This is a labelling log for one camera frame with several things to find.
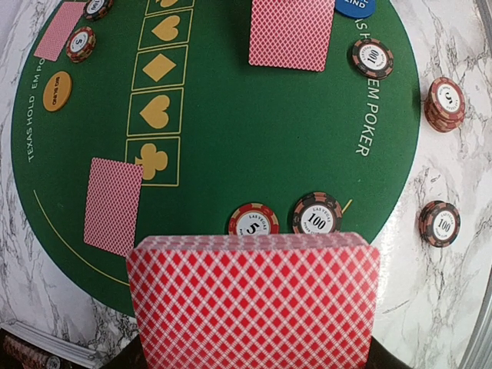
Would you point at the aluminium poker case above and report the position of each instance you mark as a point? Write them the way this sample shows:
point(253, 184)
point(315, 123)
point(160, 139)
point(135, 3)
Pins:
point(35, 349)

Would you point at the dealt card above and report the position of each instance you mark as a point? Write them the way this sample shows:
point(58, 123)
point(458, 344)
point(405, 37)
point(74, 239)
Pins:
point(58, 31)
point(112, 205)
point(290, 34)

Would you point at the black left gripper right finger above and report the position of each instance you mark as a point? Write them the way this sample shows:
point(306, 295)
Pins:
point(380, 358)

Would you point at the black hundred chip stack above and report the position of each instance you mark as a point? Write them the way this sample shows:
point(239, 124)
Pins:
point(439, 223)

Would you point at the red chips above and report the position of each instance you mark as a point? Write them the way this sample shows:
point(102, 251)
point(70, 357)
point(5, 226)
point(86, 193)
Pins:
point(253, 219)
point(81, 44)

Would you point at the round green poker mat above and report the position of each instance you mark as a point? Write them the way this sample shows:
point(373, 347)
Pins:
point(179, 79)

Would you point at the red playing card deck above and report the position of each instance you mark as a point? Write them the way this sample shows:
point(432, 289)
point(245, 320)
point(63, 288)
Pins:
point(262, 301)

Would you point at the blue small blind button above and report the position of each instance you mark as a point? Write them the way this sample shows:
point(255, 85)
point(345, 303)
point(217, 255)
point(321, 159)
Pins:
point(356, 9)

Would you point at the red five chip stack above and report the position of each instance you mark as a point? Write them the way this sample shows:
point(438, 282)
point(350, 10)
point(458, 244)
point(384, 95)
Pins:
point(444, 107)

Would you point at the aluminium front rail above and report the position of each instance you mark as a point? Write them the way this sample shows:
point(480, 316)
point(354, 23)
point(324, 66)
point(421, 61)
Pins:
point(478, 352)

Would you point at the orange big blind button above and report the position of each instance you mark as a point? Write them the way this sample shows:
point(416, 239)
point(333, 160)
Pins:
point(57, 91)

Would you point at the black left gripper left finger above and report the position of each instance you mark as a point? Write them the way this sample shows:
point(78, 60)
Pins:
point(131, 357)

